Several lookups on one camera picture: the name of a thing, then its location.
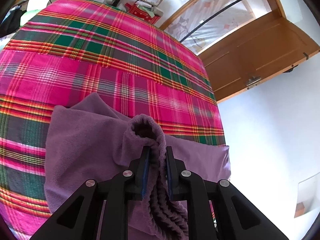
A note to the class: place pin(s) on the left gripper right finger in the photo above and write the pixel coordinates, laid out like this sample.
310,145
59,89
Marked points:
216,210

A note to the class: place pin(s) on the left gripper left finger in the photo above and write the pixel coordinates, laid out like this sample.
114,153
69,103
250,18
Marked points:
99,210

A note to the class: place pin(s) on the purple fleece garment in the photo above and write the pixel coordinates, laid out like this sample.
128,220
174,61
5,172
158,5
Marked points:
93,141

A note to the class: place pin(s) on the pink plaid bed cover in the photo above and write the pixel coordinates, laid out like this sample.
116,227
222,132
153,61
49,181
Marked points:
69,50

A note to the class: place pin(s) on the wooden door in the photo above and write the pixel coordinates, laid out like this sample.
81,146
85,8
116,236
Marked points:
265,47

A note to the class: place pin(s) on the black cloth on table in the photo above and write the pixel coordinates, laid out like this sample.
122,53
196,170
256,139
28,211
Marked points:
11,23

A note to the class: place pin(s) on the black spray bottle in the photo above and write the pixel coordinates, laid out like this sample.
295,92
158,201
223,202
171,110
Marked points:
115,3

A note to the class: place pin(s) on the curtain with cartoon prints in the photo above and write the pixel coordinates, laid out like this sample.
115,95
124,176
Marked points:
208,21

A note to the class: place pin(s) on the white paper stack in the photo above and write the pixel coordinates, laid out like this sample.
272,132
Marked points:
37,4

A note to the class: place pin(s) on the metal door handle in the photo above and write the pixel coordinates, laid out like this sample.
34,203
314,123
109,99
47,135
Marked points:
253,81

